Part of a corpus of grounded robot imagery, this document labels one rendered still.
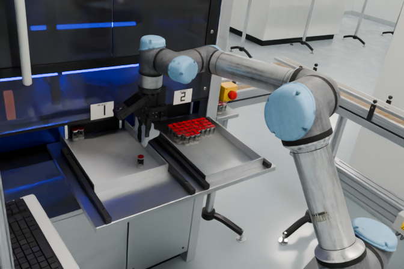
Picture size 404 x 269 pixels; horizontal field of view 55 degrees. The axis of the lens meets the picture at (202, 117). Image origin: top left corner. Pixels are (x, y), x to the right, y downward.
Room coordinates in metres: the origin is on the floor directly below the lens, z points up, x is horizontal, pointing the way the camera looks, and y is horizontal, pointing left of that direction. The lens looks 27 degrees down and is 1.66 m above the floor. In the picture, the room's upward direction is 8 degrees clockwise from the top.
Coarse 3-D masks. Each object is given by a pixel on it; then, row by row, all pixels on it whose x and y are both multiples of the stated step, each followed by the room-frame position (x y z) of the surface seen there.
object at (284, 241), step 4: (304, 216) 1.86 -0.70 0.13; (308, 216) 1.86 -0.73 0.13; (300, 220) 1.83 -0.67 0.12; (304, 220) 1.83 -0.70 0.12; (308, 220) 1.85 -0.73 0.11; (292, 224) 1.81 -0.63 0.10; (296, 224) 1.80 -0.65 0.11; (300, 224) 1.81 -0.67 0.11; (288, 228) 1.78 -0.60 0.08; (292, 228) 1.78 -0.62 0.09; (296, 228) 1.79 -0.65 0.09; (284, 232) 1.75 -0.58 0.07; (288, 232) 1.76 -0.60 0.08; (292, 232) 1.76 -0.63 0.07; (284, 236) 1.75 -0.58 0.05; (288, 236) 1.74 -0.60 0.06; (280, 240) 1.75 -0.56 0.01; (284, 240) 1.76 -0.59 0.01; (284, 244) 1.73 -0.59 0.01
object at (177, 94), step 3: (180, 90) 1.41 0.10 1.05; (183, 90) 1.42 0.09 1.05; (186, 90) 1.43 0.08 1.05; (189, 90) 1.44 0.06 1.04; (174, 93) 1.39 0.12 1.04; (177, 93) 1.40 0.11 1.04; (180, 93) 1.41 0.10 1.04; (186, 93) 1.43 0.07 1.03; (189, 93) 1.44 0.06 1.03; (174, 96) 1.39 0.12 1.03; (177, 96) 1.40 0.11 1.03; (180, 96) 1.41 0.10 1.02; (186, 96) 1.43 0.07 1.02; (189, 96) 1.44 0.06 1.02; (174, 99) 1.39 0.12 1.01; (177, 99) 1.40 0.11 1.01; (183, 99) 1.42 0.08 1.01; (186, 99) 1.43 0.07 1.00; (189, 99) 1.44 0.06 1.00; (174, 102) 1.39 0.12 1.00; (177, 102) 1.40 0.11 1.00; (180, 102) 1.41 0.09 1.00; (183, 102) 1.42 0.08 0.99; (186, 102) 1.43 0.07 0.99
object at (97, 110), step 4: (92, 104) 1.18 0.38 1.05; (96, 104) 1.19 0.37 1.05; (100, 104) 1.20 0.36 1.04; (104, 104) 1.21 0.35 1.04; (108, 104) 1.22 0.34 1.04; (112, 104) 1.23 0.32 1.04; (92, 108) 1.18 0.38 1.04; (96, 108) 1.19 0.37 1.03; (100, 108) 1.20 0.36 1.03; (108, 108) 1.22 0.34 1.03; (112, 108) 1.23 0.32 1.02; (92, 112) 1.18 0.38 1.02; (96, 112) 1.19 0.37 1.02; (100, 112) 1.20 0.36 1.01; (108, 112) 1.22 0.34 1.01; (112, 112) 1.23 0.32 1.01; (92, 116) 1.18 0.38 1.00; (96, 116) 1.19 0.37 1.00; (100, 116) 1.20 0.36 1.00; (104, 116) 1.21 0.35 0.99; (108, 116) 1.22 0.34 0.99
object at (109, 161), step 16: (128, 128) 1.32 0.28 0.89; (64, 144) 1.15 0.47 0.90; (80, 144) 1.18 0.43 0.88; (96, 144) 1.20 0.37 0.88; (112, 144) 1.21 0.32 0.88; (128, 144) 1.23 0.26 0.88; (80, 160) 1.08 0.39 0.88; (96, 160) 1.10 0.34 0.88; (112, 160) 1.11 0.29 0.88; (128, 160) 1.12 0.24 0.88; (144, 160) 1.13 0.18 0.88; (160, 160) 1.12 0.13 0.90; (96, 176) 1.01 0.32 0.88; (112, 176) 1.02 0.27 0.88; (128, 176) 0.99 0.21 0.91; (144, 176) 1.03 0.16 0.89; (96, 192) 0.93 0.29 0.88
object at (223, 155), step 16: (224, 128) 1.39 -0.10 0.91; (176, 144) 1.27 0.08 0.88; (208, 144) 1.30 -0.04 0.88; (224, 144) 1.32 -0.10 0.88; (240, 144) 1.30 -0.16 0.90; (192, 160) 1.17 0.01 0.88; (208, 160) 1.19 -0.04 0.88; (224, 160) 1.20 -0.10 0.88; (240, 160) 1.22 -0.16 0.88; (256, 160) 1.18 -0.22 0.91; (208, 176) 1.05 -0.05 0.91; (224, 176) 1.10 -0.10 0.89
